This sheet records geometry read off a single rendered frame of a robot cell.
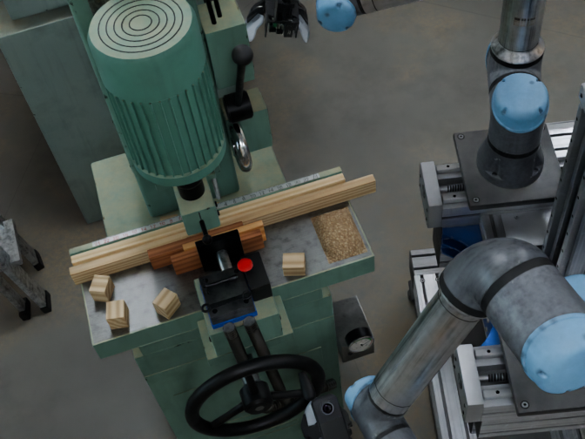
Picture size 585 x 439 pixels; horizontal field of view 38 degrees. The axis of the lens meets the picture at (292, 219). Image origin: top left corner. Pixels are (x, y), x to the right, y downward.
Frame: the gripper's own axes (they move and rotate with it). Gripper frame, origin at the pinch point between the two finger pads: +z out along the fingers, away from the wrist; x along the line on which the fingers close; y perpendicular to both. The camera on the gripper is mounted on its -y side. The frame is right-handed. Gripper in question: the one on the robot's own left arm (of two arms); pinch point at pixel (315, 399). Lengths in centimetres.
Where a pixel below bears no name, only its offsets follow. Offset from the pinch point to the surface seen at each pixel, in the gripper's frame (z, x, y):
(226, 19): 29, 5, -69
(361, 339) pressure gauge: 23.5, 15.5, 5.5
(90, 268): 29, -35, -28
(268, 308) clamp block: 8.1, -3.4, -17.6
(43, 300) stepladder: 125, -67, 19
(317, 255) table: 21.6, 10.1, -18.6
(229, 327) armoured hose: 5.8, -11.7, -17.6
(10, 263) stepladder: 117, -70, 0
